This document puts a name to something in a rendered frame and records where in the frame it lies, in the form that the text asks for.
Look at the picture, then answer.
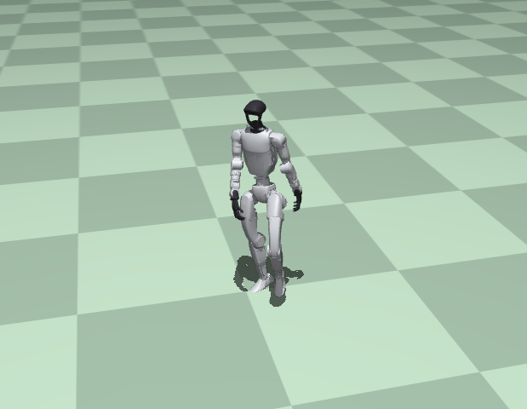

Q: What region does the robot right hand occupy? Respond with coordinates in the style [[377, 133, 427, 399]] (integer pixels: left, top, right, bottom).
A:
[[230, 190, 245, 220]]

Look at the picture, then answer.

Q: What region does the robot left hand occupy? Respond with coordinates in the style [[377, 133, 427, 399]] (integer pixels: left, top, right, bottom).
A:
[[293, 189, 302, 211]]

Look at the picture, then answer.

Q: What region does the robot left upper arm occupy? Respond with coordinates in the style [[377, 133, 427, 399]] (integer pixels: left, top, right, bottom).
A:
[[269, 132, 291, 174]]

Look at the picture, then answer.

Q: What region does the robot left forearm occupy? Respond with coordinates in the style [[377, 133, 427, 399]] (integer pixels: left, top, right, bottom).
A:
[[285, 163, 301, 193]]

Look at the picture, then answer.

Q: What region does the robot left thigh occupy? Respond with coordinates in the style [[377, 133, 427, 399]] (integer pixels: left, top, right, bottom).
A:
[[266, 190, 287, 257]]

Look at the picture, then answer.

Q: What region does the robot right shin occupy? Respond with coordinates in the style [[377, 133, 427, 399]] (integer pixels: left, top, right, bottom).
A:
[[249, 241, 267, 280]]

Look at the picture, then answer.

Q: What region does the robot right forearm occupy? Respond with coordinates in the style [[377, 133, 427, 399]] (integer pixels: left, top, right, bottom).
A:
[[229, 160, 241, 198]]

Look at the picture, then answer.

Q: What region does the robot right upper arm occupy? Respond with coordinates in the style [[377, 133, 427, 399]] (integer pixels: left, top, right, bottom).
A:
[[231, 129, 244, 170]]

